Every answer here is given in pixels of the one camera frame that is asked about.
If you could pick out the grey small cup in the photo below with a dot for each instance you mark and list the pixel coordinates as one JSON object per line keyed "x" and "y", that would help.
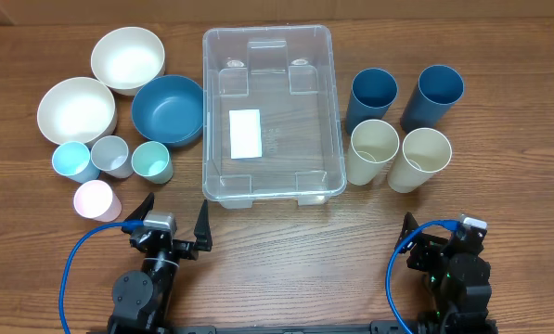
{"x": 111, "y": 155}

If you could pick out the dark blue bowl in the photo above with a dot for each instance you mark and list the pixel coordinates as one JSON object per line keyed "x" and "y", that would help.
{"x": 169, "y": 110}

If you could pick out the cream bowl upper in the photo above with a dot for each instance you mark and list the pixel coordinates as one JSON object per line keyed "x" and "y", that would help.
{"x": 128, "y": 58}

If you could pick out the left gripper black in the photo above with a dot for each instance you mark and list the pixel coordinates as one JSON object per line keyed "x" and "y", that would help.
{"x": 202, "y": 232}

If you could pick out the cream bowl left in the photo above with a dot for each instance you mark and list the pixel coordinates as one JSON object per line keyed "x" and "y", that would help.
{"x": 77, "y": 109}

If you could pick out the dark blue tall cup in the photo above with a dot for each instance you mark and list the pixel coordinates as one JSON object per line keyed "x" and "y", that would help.
{"x": 373, "y": 92}
{"x": 438, "y": 89}

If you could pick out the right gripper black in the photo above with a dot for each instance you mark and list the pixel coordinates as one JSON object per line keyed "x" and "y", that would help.
{"x": 425, "y": 256}

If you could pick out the pink small cup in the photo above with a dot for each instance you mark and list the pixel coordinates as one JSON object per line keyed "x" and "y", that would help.
{"x": 96, "y": 200}

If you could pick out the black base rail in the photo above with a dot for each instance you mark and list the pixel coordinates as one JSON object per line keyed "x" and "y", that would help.
{"x": 375, "y": 327}

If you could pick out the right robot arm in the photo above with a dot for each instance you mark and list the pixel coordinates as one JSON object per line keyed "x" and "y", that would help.
{"x": 447, "y": 252}

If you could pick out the white label in bin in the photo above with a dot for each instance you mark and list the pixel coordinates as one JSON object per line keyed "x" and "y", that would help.
{"x": 245, "y": 134}

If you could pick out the clear plastic storage bin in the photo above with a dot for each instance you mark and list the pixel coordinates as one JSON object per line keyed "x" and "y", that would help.
{"x": 288, "y": 74}

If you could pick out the mint green small cup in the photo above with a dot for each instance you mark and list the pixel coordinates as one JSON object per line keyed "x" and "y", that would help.
{"x": 152, "y": 160}

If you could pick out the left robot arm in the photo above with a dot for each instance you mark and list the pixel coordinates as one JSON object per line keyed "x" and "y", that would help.
{"x": 141, "y": 298}

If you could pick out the cream bowl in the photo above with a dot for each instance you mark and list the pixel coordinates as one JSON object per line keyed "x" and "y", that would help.
{"x": 128, "y": 58}
{"x": 77, "y": 109}

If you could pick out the cream tall cup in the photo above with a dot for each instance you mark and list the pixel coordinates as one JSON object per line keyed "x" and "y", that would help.
{"x": 424, "y": 153}
{"x": 373, "y": 144}

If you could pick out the light blue small cup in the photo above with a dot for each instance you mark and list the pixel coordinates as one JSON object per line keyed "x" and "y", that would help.
{"x": 73, "y": 160}

